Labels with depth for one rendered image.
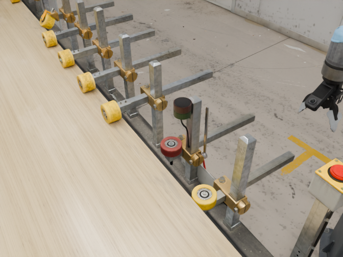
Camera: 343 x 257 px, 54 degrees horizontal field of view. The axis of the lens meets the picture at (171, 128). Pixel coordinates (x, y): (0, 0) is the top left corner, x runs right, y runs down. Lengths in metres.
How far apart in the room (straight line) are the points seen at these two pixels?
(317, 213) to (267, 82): 2.51
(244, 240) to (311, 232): 0.37
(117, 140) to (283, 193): 1.36
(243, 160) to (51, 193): 0.61
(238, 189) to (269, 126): 1.74
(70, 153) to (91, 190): 0.20
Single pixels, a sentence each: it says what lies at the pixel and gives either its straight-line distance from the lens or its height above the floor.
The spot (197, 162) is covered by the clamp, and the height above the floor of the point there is 0.84.
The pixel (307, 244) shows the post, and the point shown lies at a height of 0.97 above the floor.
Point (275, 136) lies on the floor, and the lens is 2.72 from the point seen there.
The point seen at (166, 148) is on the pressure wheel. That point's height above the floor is 0.91.
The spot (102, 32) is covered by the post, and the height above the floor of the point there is 1.05.
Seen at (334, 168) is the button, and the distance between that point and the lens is 0.80.
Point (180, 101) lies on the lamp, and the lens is 1.10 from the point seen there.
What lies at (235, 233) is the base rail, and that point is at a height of 0.70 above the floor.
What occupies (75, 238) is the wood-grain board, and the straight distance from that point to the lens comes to 1.05.
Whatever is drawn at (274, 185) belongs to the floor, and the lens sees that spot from 2.37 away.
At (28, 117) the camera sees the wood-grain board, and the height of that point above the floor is 0.90.
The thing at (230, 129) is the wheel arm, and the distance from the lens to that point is 1.40.
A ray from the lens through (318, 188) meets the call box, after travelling 0.81.
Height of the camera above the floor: 1.77
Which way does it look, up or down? 41 degrees down
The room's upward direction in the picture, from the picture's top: straight up
